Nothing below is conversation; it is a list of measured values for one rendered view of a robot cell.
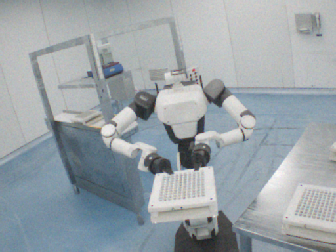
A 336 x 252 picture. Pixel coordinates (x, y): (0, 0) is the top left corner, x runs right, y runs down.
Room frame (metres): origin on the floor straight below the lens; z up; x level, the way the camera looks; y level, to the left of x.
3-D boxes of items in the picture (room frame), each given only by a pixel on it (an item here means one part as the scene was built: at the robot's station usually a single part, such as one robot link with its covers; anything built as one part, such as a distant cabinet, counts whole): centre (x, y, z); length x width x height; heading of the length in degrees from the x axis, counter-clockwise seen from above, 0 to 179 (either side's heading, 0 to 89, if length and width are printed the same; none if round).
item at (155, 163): (1.15, 0.07, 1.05); 0.12 x 0.10 x 0.13; 24
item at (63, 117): (2.71, 0.82, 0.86); 1.35 x 0.25 x 0.05; 46
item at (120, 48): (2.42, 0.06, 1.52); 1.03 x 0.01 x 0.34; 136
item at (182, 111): (1.63, -0.11, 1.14); 0.34 x 0.30 x 0.36; 82
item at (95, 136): (2.71, 0.82, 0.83); 1.30 x 0.29 x 0.10; 46
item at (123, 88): (2.40, 0.32, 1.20); 0.22 x 0.11 x 0.20; 46
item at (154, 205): (0.94, -0.01, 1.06); 0.25 x 0.24 x 0.02; 171
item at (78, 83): (2.44, 0.56, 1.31); 0.62 x 0.38 x 0.04; 46
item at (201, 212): (0.94, -0.01, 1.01); 0.24 x 0.24 x 0.02; 81
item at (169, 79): (1.57, -0.09, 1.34); 0.10 x 0.07 x 0.09; 82
